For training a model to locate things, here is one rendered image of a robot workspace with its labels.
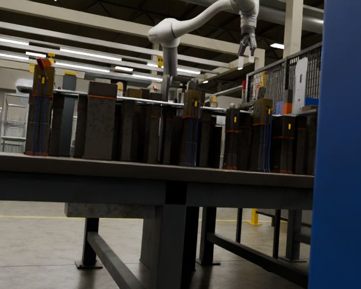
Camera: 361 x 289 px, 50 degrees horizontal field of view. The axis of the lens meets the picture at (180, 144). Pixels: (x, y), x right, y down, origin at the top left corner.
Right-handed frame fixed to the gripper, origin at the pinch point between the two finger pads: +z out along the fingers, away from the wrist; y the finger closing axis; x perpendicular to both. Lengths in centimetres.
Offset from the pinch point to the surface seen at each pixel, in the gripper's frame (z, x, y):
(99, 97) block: 35, -83, 35
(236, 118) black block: 37, -19, 35
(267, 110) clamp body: 32, -6, 39
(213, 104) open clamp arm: 25.8, -17.8, -0.5
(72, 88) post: 24, -94, -16
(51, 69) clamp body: 26, -103, 38
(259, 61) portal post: -189, 320, -602
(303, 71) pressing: 4.6, 26.5, 18.2
